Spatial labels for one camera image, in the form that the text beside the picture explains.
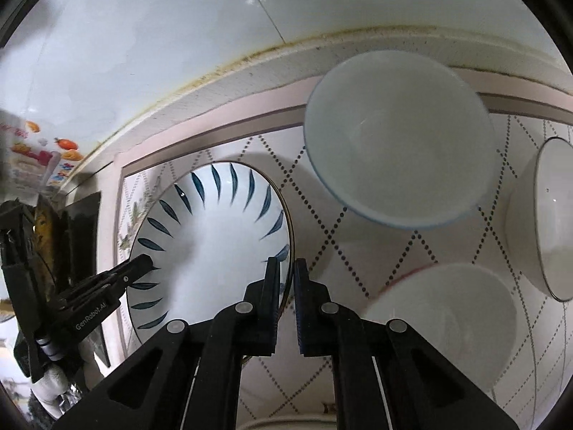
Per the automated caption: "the colourful wall sticker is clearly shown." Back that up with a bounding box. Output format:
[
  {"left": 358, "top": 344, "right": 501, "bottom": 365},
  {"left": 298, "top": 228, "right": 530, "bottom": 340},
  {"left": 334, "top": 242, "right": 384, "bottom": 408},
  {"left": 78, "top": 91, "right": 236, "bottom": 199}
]
[{"left": 0, "top": 112, "right": 86, "bottom": 189}]

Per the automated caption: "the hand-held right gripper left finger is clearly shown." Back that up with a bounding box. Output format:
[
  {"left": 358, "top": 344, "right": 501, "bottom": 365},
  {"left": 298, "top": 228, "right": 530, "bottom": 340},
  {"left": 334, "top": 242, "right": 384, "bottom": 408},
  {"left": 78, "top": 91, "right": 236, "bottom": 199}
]
[{"left": 51, "top": 256, "right": 283, "bottom": 430}]

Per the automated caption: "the leaf-patterned white plate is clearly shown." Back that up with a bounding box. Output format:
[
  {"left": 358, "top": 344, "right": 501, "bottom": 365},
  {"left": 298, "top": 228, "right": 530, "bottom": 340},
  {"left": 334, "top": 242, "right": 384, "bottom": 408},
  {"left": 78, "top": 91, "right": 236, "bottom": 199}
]
[{"left": 126, "top": 161, "right": 296, "bottom": 343}]

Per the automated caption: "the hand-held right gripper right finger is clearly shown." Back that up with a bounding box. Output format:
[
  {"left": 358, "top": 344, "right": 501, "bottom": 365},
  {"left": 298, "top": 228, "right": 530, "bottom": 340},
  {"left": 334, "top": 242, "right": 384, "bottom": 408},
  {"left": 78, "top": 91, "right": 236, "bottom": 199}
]
[{"left": 293, "top": 257, "right": 520, "bottom": 430}]

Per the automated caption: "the red-rimmed white plate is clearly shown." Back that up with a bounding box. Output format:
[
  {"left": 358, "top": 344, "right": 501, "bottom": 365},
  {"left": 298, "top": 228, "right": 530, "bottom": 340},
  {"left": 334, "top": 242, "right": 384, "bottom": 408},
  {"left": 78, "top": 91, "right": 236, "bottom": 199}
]
[{"left": 360, "top": 263, "right": 531, "bottom": 395}]

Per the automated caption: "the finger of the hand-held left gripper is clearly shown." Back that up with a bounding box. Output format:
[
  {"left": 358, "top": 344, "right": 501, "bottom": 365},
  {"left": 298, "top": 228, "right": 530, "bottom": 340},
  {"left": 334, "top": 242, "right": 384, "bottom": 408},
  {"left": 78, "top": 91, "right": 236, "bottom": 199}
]
[{"left": 54, "top": 254, "right": 154, "bottom": 312}]

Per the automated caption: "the diamond-patterned tablecloth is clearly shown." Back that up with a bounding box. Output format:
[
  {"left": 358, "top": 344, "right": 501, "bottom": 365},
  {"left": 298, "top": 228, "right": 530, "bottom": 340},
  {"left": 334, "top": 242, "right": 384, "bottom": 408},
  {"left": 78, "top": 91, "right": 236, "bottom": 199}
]
[{"left": 114, "top": 65, "right": 573, "bottom": 430}]

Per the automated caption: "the blue-rimmed white bowl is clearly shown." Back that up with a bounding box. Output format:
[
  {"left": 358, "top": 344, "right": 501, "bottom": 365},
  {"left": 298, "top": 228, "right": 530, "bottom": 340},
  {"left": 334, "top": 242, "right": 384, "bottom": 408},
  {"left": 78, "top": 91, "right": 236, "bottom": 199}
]
[{"left": 303, "top": 49, "right": 497, "bottom": 232}]

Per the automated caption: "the black-rimmed white bowl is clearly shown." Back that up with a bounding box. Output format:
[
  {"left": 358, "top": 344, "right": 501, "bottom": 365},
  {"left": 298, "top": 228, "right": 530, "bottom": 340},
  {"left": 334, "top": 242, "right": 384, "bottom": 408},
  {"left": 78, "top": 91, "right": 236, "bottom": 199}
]
[{"left": 506, "top": 137, "right": 573, "bottom": 302}]

